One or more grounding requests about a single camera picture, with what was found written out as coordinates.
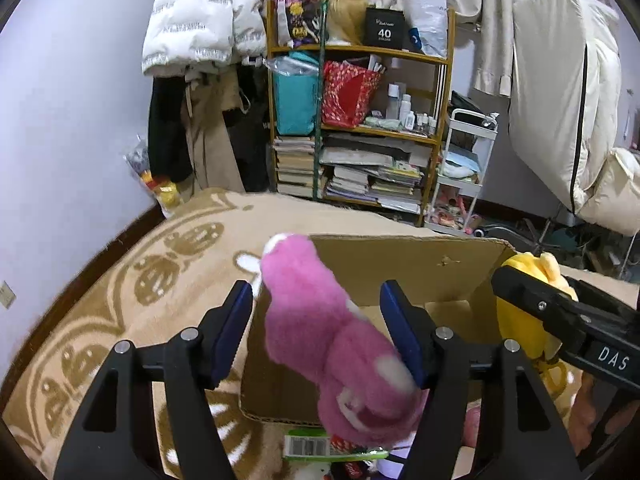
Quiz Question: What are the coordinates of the green pole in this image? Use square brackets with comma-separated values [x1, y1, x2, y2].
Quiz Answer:
[311, 0, 331, 201]

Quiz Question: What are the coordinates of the black box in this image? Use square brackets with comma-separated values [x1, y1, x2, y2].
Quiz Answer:
[364, 6, 408, 51]

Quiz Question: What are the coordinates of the green packet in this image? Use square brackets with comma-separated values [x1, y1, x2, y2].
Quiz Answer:
[284, 429, 390, 461]

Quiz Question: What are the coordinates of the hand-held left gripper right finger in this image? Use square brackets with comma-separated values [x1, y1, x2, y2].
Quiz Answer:
[379, 280, 583, 480]

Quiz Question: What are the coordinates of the black printed shirt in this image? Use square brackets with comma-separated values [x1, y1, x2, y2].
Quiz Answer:
[272, 0, 326, 47]

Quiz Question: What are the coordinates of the stack of books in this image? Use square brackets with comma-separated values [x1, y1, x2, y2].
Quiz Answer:
[272, 135, 317, 197]

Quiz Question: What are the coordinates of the teal bag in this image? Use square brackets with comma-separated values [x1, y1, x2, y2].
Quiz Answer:
[272, 51, 321, 136]

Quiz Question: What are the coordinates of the white plastic bag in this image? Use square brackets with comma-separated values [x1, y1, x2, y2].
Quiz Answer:
[404, 0, 449, 58]

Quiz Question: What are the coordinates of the white trolley cart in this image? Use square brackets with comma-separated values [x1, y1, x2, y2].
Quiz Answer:
[425, 105, 501, 233]

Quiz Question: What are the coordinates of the cream duvet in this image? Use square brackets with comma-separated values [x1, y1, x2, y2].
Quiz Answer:
[509, 0, 640, 236]

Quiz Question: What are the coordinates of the blonde wig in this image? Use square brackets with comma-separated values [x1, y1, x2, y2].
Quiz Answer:
[326, 0, 370, 46]

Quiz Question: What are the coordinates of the black coat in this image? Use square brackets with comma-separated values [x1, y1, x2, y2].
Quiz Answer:
[147, 76, 195, 184]

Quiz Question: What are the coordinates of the black chair base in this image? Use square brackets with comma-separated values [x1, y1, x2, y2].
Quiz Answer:
[472, 217, 556, 256]

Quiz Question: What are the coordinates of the wooden shelf rack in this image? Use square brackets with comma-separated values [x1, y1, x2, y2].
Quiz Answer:
[265, 0, 457, 226]

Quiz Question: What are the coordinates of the white hanging cloth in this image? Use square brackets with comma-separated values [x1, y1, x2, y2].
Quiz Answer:
[447, 0, 518, 97]

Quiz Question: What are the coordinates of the clear bag of toys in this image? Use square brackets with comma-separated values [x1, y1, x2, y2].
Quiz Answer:
[124, 135, 182, 218]

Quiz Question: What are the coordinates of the white puffer jacket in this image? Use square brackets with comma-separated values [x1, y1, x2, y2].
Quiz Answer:
[141, 0, 268, 78]

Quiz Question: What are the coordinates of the pink plush toy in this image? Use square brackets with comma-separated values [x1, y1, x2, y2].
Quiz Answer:
[261, 232, 431, 448]

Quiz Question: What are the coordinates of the pile of magazines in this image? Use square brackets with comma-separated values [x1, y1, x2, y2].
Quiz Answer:
[319, 132, 437, 213]

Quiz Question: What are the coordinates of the beige patterned blanket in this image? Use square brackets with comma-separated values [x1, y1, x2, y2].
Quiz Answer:
[0, 187, 640, 480]

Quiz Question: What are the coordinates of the beige coat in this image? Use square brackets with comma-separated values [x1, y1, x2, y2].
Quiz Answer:
[182, 67, 248, 193]

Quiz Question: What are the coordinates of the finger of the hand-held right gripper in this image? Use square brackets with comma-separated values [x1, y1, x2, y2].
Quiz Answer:
[491, 264, 583, 356]

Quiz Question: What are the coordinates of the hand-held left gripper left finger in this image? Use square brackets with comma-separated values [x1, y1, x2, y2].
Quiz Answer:
[52, 280, 254, 480]

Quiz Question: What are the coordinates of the red gift bag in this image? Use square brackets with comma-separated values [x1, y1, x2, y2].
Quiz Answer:
[321, 60, 383, 128]

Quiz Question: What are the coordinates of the yellow plush toy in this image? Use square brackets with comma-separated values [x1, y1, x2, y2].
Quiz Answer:
[497, 251, 581, 411]

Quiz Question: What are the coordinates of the cardboard box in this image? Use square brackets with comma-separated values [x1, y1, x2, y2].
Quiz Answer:
[239, 232, 518, 461]

